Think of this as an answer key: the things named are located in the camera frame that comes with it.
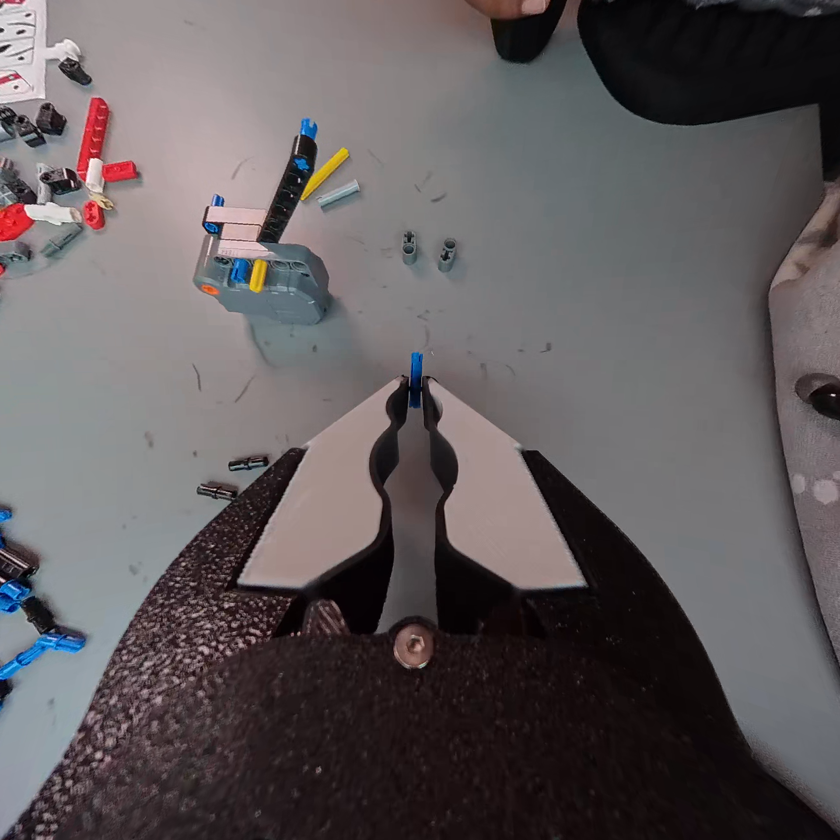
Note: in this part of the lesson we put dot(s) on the black toy pin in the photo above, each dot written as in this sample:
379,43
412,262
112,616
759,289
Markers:
248,463
216,491

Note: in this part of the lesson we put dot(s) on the yellow toy axle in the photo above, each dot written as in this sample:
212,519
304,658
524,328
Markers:
325,174

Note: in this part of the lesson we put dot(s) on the light grey toy axle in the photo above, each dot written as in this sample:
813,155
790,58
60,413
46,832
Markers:
339,193

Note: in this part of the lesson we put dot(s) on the pile of red grey pieces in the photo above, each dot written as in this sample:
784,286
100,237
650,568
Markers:
92,131

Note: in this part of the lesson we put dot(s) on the small grey connector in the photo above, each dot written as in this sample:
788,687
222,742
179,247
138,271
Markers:
447,256
409,249

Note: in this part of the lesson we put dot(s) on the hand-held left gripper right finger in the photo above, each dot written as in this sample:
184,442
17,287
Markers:
499,512

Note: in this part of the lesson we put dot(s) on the white black connector piece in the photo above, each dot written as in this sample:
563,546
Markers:
71,62

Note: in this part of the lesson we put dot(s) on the white sticker sheet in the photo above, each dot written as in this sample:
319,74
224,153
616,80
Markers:
19,39

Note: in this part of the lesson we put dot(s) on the grey motor block assembly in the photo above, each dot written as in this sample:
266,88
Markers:
282,289

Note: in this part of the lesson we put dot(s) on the pile of blue black pins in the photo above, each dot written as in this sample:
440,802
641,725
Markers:
49,646

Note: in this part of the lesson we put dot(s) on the blue toy pin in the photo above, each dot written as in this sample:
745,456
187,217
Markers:
416,380

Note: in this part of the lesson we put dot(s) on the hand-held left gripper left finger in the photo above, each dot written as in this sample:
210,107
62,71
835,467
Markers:
328,505

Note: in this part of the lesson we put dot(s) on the person's right hand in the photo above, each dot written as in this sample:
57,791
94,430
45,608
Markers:
508,6

